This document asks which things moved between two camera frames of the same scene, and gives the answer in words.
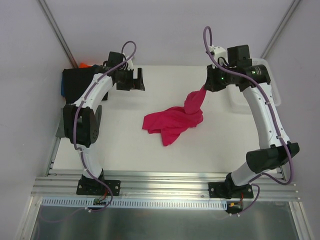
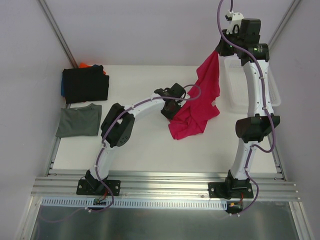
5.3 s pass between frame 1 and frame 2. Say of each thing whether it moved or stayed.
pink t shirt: moved
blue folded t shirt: stayed
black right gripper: moved
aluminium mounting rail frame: stayed
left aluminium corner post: stayed
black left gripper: moved
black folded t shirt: stayed
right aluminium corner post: stayed
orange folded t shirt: stayed
